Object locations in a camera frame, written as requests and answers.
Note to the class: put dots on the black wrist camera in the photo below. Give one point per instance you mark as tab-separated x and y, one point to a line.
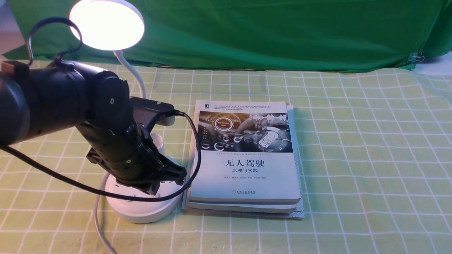
149	113

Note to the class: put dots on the metal binder clip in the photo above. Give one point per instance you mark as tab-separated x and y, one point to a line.
415	58

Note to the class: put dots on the white top book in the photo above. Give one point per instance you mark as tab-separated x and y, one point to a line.
247	155

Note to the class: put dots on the bottom book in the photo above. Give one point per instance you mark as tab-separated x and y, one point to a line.
296	169

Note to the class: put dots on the green checked tablecloth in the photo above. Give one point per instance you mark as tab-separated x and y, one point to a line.
375	171

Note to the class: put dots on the white desk lamp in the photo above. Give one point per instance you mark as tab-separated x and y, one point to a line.
116	25

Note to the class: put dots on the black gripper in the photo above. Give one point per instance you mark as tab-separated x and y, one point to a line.
133	159

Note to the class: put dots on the middle book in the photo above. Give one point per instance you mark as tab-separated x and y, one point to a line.
243	195

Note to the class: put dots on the green backdrop cloth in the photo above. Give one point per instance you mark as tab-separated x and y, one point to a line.
290	35

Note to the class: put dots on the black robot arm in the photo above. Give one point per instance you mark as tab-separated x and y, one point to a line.
117	126

